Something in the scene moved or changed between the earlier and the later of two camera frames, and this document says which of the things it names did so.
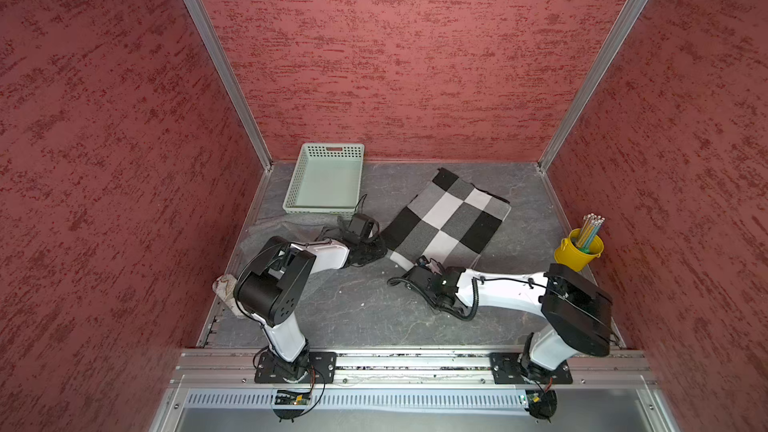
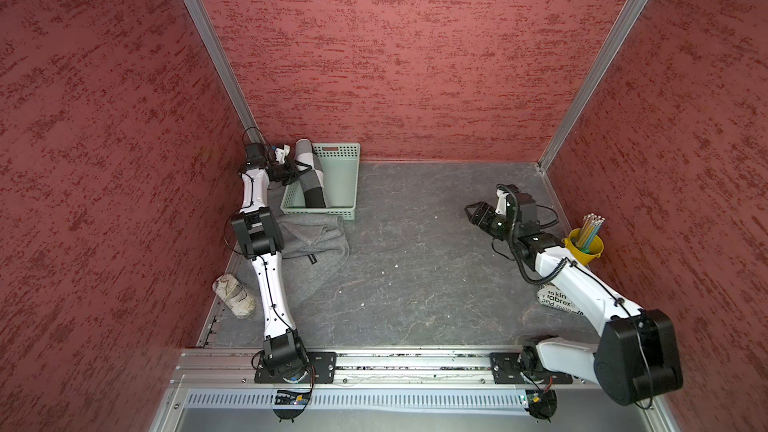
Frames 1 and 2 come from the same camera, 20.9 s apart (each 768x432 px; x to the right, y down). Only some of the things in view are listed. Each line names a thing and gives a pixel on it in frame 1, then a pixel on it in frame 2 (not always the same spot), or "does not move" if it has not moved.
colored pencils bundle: (590, 225) does not move
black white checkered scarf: (449, 220) → (310, 174)
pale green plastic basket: (327, 179) does not move
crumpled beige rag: (224, 287) does not move
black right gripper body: (434, 300) → (505, 229)
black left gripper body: (372, 250) → (286, 172)
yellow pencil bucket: (578, 249) does not move
